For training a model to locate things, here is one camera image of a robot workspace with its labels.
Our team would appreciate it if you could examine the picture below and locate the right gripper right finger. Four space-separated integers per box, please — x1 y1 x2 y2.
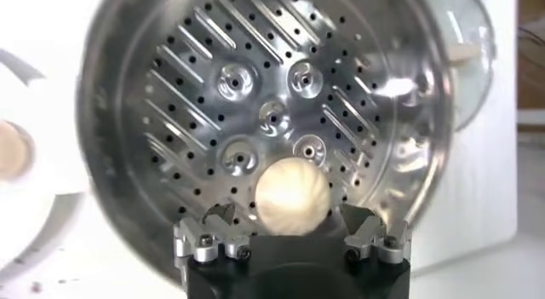
339 203 413 266

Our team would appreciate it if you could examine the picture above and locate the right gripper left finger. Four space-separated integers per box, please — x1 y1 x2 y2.
173 202 252 270

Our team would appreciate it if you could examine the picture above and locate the white steamed baozi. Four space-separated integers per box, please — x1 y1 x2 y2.
254 158 332 237

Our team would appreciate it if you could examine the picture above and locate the glass lid with cream handle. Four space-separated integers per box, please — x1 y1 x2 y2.
442 0 497 131

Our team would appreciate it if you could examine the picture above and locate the perforated steel steamer basket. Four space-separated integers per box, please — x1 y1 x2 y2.
75 0 455 285

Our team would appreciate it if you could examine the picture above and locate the white electric cooker base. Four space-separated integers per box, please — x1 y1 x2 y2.
0 47 103 285

